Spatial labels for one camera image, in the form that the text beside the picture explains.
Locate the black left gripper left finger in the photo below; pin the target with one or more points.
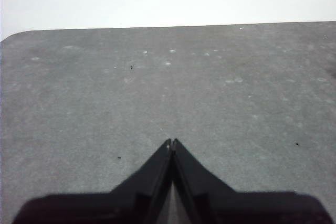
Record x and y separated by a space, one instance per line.
105 208

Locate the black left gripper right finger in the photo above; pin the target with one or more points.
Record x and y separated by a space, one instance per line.
236 208

